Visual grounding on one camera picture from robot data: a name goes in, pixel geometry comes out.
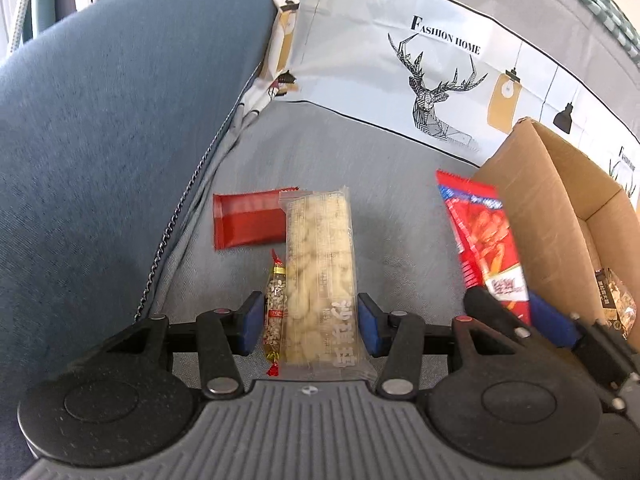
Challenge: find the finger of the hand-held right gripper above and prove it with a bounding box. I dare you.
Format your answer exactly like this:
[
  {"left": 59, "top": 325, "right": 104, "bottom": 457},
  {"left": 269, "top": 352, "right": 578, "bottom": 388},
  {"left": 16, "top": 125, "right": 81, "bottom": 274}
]
[
  {"left": 529, "top": 291, "right": 640, "bottom": 401},
  {"left": 462, "top": 286, "right": 536, "bottom": 341}
]

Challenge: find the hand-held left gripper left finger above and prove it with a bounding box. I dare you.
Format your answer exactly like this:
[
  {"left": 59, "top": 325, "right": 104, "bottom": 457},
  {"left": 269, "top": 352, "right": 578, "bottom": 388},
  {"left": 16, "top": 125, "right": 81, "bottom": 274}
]
[{"left": 135, "top": 290, "right": 266, "bottom": 401}]

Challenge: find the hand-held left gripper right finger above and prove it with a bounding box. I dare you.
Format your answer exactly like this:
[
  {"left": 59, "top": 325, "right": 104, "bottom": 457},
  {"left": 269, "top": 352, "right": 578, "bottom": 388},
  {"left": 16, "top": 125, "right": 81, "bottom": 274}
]
[{"left": 356, "top": 291, "right": 531, "bottom": 401}]

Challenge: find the clear peanut brittle packet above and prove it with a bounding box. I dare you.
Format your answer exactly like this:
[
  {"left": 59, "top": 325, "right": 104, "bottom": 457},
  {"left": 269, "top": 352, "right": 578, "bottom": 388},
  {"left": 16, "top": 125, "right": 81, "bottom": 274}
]
[{"left": 595, "top": 267, "right": 640, "bottom": 341}]

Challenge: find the clear white rice cracker packet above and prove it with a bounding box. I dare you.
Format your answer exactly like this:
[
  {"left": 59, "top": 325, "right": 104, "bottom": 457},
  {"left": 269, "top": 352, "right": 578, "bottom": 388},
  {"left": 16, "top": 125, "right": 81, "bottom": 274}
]
[{"left": 278, "top": 186, "right": 378, "bottom": 381}]

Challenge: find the red snack stick packet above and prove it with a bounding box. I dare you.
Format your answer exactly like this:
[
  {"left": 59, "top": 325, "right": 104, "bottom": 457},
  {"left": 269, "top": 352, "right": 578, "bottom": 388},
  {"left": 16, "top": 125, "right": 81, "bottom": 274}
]
[{"left": 435, "top": 169, "right": 532, "bottom": 328}]

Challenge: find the brown cardboard box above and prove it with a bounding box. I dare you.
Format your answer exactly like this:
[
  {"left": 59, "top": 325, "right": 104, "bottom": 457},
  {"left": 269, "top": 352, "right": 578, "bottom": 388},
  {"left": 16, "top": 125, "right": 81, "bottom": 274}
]
[{"left": 472, "top": 116, "right": 640, "bottom": 341}]

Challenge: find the small peanut candy bar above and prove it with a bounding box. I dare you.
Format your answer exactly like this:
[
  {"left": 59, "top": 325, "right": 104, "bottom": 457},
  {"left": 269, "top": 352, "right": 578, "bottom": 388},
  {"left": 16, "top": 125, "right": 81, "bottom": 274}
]
[{"left": 262, "top": 249, "right": 288, "bottom": 377}]

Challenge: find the dark red wrapper packet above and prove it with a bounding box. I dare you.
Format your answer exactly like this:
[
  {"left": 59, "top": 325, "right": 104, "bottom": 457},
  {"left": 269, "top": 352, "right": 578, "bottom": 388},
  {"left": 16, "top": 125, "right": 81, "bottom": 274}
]
[{"left": 212, "top": 188, "right": 301, "bottom": 251}]

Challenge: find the green checkered cloth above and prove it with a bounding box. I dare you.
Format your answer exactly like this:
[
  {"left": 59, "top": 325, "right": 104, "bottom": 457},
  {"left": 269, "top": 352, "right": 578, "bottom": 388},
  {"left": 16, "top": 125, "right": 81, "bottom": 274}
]
[{"left": 537, "top": 0, "right": 640, "bottom": 61}]

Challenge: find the white braided hose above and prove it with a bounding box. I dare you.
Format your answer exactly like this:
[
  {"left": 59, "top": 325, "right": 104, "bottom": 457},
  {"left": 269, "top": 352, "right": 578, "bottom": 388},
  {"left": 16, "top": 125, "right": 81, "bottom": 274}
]
[{"left": 5, "top": 0, "right": 41, "bottom": 56}]

